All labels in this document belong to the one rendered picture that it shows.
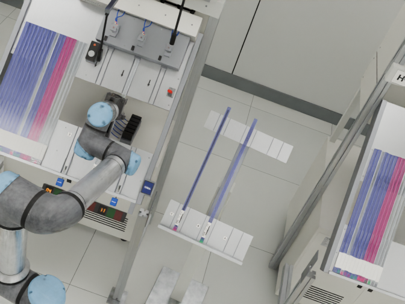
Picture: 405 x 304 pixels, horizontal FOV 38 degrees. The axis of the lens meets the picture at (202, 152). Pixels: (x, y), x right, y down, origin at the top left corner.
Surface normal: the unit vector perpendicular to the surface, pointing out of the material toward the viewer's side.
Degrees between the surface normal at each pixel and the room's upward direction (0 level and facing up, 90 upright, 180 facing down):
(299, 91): 90
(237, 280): 0
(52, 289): 7
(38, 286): 8
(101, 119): 57
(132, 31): 43
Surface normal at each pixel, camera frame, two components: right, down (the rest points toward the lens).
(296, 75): -0.22, 0.64
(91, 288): 0.26, -0.69
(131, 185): 0.04, -0.07
